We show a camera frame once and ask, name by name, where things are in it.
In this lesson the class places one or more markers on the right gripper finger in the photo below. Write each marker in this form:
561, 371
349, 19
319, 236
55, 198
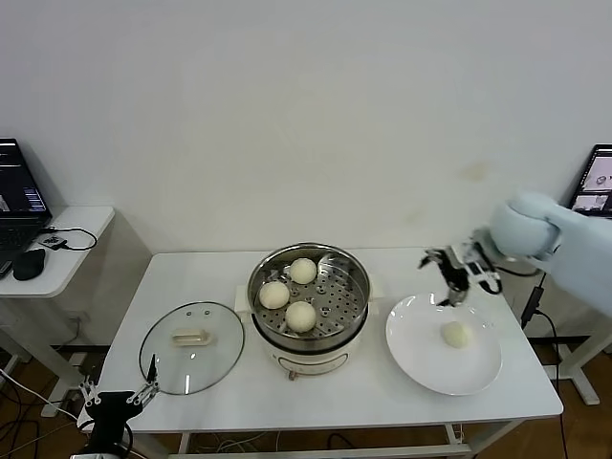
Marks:
452, 296
432, 255

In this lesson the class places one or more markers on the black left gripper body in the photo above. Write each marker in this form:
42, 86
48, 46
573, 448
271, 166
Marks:
112, 411

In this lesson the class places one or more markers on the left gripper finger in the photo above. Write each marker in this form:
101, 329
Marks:
90, 392
150, 385

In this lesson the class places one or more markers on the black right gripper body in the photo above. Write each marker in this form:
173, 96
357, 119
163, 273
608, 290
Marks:
456, 270

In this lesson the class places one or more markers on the white steamed baozi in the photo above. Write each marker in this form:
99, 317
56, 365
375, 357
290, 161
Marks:
274, 295
300, 316
303, 271
454, 334

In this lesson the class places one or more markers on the round glass pot lid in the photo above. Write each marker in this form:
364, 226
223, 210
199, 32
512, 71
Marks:
210, 363

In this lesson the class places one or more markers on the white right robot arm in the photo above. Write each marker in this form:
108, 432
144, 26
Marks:
574, 248

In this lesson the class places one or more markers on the stainless steel steamer basket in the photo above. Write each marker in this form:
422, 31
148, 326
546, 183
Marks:
339, 306

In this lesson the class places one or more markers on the white floor power strip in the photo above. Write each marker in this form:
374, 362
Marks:
53, 409

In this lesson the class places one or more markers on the round white plate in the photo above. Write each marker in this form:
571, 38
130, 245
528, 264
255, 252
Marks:
421, 354

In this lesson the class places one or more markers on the black computer mouse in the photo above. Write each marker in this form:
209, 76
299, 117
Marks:
29, 265

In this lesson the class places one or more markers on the white side table with strip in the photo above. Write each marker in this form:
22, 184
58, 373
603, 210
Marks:
581, 378

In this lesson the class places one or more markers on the small black labelled device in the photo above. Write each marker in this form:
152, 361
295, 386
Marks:
53, 242

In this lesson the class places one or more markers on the cream electric cooker base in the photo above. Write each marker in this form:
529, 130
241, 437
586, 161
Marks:
311, 365

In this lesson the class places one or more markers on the grey laptop with bright windows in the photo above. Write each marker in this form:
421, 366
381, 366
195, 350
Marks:
595, 181

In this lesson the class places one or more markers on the white side table with mouse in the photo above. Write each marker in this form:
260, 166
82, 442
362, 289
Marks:
81, 220

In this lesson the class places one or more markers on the black laptop with dark screen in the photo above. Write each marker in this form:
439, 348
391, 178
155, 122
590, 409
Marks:
19, 181

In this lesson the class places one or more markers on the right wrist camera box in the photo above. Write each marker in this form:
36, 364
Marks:
478, 270

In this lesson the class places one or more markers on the white wall socket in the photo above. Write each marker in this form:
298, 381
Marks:
77, 315

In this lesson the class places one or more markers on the white main table frame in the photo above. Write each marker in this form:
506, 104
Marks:
334, 453

